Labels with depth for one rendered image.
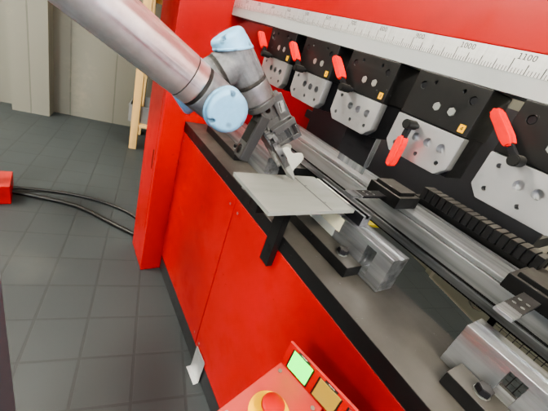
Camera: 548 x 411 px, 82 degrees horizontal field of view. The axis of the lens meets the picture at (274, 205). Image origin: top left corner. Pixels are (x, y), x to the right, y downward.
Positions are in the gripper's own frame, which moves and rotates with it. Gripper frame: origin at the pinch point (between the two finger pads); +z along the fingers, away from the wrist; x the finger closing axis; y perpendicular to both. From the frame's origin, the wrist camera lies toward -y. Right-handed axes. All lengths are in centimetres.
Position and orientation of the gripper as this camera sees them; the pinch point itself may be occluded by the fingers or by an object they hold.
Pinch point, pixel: (285, 172)
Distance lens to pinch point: 83.6
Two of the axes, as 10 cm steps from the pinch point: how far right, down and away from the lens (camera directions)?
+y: 8.3, -5.5, 0.7
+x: -3.8, -4.7, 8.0
